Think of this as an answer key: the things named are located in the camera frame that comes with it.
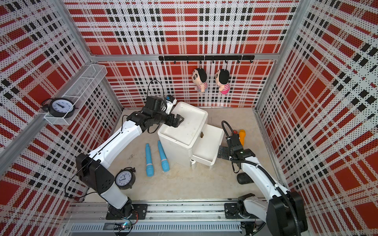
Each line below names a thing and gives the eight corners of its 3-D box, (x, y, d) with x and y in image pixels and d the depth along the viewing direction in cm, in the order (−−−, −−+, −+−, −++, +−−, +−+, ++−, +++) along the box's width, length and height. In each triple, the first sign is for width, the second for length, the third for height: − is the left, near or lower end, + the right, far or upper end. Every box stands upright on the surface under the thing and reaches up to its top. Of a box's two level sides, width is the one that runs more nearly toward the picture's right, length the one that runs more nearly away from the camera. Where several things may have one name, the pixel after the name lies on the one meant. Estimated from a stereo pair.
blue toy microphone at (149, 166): (147, 177, 87) (146, 176, 85) (145, 146, 101) (144, 144, 99) (154, 175, 88) (153, 174, 86) (151, 144, 102) (150, 142, 100)
